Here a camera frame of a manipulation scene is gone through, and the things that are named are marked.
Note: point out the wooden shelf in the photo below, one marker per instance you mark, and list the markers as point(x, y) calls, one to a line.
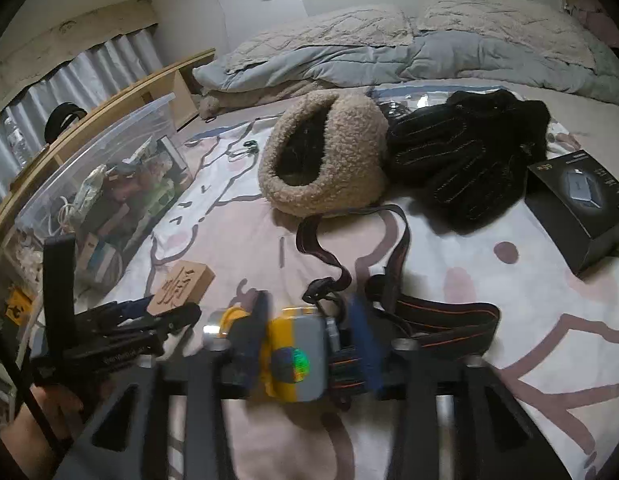
point(184, 95)

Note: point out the beige quilted pillow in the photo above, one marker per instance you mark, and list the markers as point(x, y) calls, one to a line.
point(489, 20)
point(329, 30)

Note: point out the black feather trim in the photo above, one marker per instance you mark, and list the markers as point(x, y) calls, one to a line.
point(392, 112)

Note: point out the pile of clothes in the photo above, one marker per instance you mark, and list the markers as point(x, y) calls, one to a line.
point(604, 20)

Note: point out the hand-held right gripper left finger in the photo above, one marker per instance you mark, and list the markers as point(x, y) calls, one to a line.
point(249, 350)

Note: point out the carved wooden block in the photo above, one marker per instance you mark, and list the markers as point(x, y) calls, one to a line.
point(189, 280)

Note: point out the clear water bottle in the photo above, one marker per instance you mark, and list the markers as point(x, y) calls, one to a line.
point(17, 145)

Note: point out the grey-blue duvet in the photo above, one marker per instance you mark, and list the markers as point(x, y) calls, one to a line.
point(389, 60)

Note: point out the person's left forearm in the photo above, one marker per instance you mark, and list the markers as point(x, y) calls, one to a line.
point(24, 445)

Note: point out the beige fleece hat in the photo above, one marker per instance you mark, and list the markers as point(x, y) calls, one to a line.
point(339, 185)

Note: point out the black cap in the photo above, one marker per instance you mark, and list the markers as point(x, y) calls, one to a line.
point(52, 122)

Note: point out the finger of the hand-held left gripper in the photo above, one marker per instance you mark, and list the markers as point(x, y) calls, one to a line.
point(179, 315)
point(129, 310)

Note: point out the black product box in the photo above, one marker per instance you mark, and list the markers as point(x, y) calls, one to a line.
point(564, 230)

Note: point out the grey curtain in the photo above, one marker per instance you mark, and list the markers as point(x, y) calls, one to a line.
point(114, 60)

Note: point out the beige bed sheet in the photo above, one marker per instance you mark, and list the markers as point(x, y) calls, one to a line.
point(579, 105)

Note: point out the printed blanket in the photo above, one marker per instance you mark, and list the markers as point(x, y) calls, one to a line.
point(489, 310)

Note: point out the black stitched glove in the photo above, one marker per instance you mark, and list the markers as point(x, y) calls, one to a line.
point(454, 170)
point(529, 120)

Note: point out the clear plastic storage box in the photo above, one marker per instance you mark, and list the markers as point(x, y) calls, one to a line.
point(129, 125)

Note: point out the person's left hand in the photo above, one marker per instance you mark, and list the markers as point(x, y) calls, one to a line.
point(59, 402)

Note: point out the clear plastic wrapper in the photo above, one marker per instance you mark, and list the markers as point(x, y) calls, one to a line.
point(409, 102)

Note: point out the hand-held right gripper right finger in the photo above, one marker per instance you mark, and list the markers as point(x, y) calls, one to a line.
point(364, 345)

